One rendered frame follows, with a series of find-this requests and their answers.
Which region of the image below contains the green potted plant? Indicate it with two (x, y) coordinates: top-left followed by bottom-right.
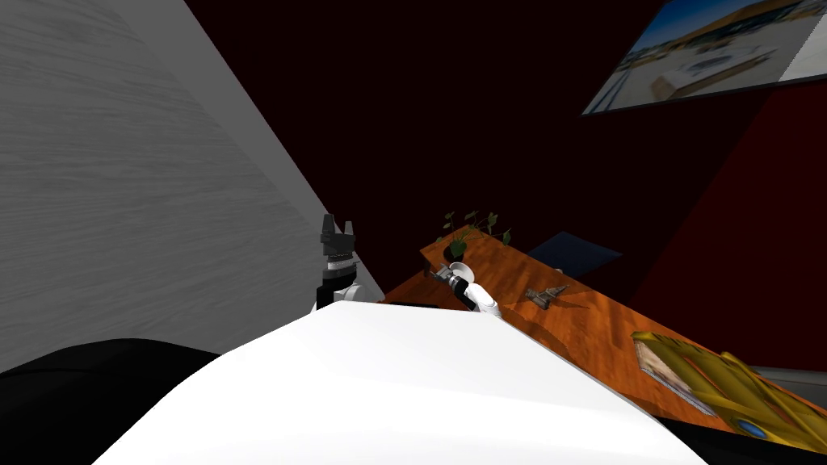
(442, 209), (514, 261)

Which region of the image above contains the dark blue chair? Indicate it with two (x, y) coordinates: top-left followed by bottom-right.
(528, 230), (623, 275)

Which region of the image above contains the orange wooden table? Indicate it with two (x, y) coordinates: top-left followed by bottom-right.
(380, 225), (827, 448)

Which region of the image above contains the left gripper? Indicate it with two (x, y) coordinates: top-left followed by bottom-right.
(320, 213), (357, 261)

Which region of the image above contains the grey-brown small figurine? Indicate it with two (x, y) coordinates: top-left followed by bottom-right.
(523, 284), (571, 311)

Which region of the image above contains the framed wall picture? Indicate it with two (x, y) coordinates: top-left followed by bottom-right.
(581, 0), (827, 119)

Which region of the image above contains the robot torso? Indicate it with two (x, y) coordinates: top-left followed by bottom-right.
(92, 299), (712, 465)

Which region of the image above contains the golden ornate picture frame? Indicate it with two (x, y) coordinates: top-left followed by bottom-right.
(630, 330), (827, 455)

